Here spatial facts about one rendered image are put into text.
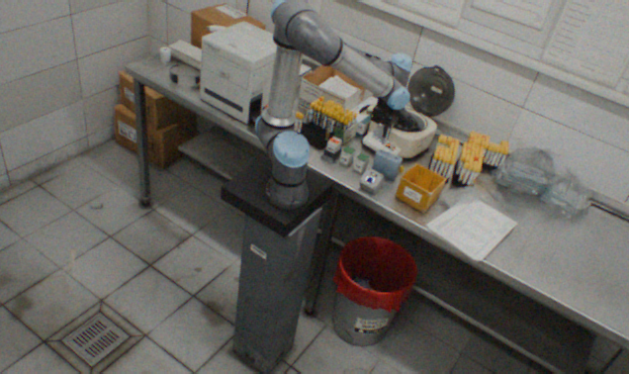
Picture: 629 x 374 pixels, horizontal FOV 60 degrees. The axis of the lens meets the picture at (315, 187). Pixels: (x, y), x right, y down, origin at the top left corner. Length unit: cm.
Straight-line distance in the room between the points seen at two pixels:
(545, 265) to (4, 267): 243
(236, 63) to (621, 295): 165
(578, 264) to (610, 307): 19
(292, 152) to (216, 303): 122
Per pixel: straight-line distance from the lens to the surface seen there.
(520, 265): 207
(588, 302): 208
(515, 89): 244
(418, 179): 220
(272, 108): 182
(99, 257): 301
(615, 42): 230
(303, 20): 159
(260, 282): 213
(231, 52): 228
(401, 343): 279
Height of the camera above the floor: 217
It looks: 39 degrees down
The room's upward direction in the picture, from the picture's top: 11 degrees clockwise
